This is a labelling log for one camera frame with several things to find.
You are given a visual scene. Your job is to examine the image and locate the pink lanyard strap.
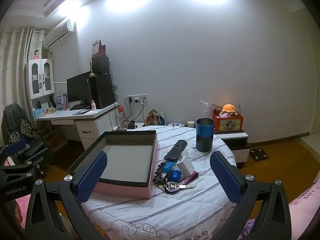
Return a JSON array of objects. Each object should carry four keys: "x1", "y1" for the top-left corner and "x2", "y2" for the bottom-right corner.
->
[{"x1": 179, "y1": 171, "x2": 198, "y2": 184}]

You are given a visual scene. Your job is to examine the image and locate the blue and black cup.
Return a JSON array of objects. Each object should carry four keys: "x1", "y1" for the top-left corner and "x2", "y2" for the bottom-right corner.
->
[{"x1": 196, "y1": 118, "x2": 215, "y2": 152}]

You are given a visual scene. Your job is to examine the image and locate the white charger plug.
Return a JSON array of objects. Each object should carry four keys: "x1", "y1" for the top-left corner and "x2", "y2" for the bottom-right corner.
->
[{"x1": 176, "y1": 152, "x2": 195, "y2": 177}]

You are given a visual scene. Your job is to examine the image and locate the white air conditioner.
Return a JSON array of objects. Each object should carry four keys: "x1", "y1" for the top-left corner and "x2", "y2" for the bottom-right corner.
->
[{"x1": 43, "y1": 19, "x2": 75, "y2": 48}]

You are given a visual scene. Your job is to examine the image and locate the orange plush toy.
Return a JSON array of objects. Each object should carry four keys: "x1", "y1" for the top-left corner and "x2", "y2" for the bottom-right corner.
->
[{"x1": 219, "y1": 104, "x2": 239, "y2": 117}]

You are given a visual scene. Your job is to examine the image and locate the white desk with drawers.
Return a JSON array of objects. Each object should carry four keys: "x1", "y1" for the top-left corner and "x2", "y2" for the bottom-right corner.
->
[{"x1": 32, "y1": 101, "x2": 120, "y2": 150}]

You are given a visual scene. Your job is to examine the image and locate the leopard print cloth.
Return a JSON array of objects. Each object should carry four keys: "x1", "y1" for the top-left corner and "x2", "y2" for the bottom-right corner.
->
[{"x1": 9, "y1": 119, "x2": 33, "y2": 143}]

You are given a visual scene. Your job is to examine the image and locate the pink printed quilt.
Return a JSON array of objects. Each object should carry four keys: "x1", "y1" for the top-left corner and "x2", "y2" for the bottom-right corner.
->
[{"x1": 240, "y1": 177, "x2": 320, "y2": 240}]

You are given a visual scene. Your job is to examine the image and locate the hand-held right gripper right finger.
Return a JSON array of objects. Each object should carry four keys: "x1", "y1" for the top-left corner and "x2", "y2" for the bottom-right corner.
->
[{"x1": 209, "y1": 151, "x2": 292, "y2": 240}]

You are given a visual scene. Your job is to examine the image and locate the colourful snack bag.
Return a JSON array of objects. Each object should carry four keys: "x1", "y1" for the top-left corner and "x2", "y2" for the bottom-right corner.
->
[{"x1": 145, "y1": 109, "x2": 160, "y2": 126}]

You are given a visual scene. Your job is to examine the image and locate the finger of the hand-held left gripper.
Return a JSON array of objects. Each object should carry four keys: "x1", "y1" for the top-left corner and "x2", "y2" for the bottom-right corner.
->
[{"x1": 0, "y1": 139, "x2": 27, "y2": 165}]

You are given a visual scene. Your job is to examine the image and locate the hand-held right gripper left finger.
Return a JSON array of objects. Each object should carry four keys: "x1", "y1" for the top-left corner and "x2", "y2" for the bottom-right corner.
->
[{"x1": 25, "y1": 151, "x2": 108, "y2": 240}]

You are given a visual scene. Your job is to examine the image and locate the black speaker box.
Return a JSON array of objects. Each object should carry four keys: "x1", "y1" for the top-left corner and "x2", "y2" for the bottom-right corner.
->
[{"x1": 90, "y1": 56, "x2": 110, "y2": 75}]

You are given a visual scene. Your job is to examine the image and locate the black computer tower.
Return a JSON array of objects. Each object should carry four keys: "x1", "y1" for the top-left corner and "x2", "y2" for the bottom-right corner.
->
[{"x1": 89, "y1": 74, "x2": 115, "y2": 109}]

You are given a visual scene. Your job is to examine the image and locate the red paper bag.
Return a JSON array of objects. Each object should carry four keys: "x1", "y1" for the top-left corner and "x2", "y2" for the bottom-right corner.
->
[{"x1": 91, "y1": 39, "x2": 108, "y2": 58}]

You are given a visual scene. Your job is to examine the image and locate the white and black nightstand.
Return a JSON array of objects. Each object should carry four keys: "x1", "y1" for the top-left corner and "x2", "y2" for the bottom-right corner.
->
[{"x1": 212, "y1": 129, "x2": 250, "y2": 168}]

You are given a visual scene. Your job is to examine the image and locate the clear bottle with red cap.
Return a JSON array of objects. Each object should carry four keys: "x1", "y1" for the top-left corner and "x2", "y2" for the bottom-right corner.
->
[{"x1": 117, "y1": 105, "x2": 126, "y2": 128}]

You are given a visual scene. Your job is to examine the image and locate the pink blanket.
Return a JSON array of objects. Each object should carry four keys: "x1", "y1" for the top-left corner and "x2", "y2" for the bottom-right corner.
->
[{"x1": 0, "y1": 195, "x2": 28, "y2": 230}]

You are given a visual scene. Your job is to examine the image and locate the black power cable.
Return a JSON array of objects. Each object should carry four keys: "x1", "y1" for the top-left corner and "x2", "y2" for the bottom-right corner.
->
[{"x1": 124, "y1": 97, "x2": 145, "y2": 123}]

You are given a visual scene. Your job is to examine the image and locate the black computer monitor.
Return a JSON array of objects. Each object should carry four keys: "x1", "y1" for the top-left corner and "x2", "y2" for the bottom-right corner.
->
[{"x1": 66, "y1": 71, "x2": 93, "y2": 110}]

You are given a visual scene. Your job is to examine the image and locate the black remote control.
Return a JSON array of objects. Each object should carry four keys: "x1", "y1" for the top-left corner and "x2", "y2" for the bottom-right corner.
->
[{"x1": 164, "y1": 140, "x2": 188, "y2": 161}]

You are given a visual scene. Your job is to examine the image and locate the pale curtains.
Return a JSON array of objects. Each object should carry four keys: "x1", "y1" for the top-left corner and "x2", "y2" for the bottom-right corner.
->
[{"x1": 0, "y1": 27, "x2": 48, "y2": 120}]

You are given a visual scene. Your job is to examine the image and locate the black car key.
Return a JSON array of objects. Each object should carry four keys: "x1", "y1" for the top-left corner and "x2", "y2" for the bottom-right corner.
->
[{"x1": 164, "y1": 181, "x2": 196, "y2": 193}]

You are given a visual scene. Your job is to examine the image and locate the white glass-door cabinet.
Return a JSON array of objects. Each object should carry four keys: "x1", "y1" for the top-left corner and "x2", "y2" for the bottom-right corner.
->
[{"x1": 24, "y1": 58, "x2": 55, "y2": 100}]

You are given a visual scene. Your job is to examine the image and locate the black office chair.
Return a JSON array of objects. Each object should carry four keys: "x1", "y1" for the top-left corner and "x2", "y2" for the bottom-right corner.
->
[{"x1": 1, "y1": 104, "x2": 54, "y2": 178}]

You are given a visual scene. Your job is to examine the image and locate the dark jacket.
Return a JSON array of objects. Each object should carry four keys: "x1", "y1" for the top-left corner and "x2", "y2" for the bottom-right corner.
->
[{"x1": 2, "y1": 104, "x2": 35, "y2": 143}]

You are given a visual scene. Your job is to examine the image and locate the black bathroom scale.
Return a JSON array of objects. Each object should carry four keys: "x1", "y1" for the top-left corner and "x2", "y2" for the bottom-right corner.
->
[{"x1": 249, "y1": 148, "x2": 269, "y2": 161}]

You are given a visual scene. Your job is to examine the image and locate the red printed box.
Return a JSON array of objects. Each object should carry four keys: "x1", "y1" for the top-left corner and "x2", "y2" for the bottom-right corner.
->
[{"x1": 212, "y1": 110, "x2": 244, "y2": 133}]

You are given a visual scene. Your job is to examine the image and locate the white wall socket strip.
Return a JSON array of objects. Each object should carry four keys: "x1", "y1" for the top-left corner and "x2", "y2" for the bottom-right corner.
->
[{"x1": 127, "y1": 94, "x2": 147, "y2": 103}]

